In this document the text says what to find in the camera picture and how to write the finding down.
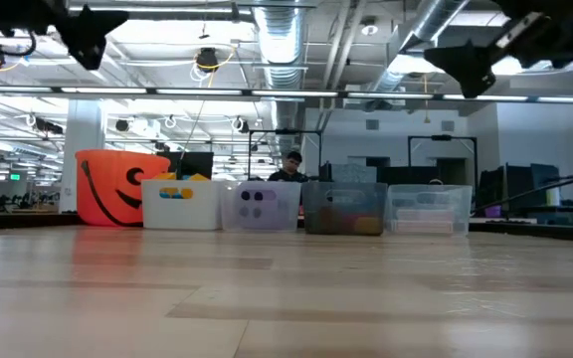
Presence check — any black background rig frame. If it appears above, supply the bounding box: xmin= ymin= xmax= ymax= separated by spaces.
xmin=407 ymin=133 xmax=478 ymax=190
xmin=247 ymin=128 xmax=324 ymax=181

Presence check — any translucent white plastic bin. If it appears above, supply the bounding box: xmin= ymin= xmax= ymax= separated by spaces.
xmin=219 ymin=179 xmax=303 ymax=234

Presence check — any pink foam die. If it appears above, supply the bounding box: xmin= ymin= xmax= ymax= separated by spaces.
xmin=275 ymin=191 xmax=299 ymax=231

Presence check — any silver ventilation duct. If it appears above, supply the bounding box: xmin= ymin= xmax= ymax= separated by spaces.
xmin=252 ymin=0 xmax=310 ymax=150

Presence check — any thin black diagonal rod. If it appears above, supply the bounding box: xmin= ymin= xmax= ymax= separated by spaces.
xmin=471 ymin=167 xmax=573 ymax=213

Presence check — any orange pumpkin face bucket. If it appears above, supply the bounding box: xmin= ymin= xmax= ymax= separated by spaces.
xmin=75 ymin=148 xmax=172 ymax=228

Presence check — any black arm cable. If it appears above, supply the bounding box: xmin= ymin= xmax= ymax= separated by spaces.
xmin=0 ymin=28 xmax=37 ymax=58

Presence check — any purple foam die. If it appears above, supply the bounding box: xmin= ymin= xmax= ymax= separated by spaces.
xmin=230 ymin=186 xmax=278 ymax=231

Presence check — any black monitor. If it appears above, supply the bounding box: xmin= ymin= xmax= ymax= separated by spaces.
xmin=168 ymin=150 xmax=215 ymax=182

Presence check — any white building pillar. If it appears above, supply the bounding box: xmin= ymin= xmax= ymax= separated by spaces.
xmin=59 ymin=98 xmax=106 ymax=215

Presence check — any grey plastic bin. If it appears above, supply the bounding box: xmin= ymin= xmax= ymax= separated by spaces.
xmin=300 ymin=181 xmax=389 ymax=237

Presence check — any person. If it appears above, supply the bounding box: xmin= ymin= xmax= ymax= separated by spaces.
xmin=267 ymin=150 xmax=312 ymax=183

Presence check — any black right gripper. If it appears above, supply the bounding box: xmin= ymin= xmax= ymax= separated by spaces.
xmin=423 ymin=0 xmax=573 ymax=99

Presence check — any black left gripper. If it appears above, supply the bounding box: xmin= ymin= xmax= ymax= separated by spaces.
xmin=0 ymin=0 xmax=131 ymax=71

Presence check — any opaque white plastic bin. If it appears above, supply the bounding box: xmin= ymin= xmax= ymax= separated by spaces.
xmin=140 ymin=178 xmax=224 ymax=232

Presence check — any clear plastic bin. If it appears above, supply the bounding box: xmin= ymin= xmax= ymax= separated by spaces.
xmin=384 ymin=184 xmax=474 ymax=236

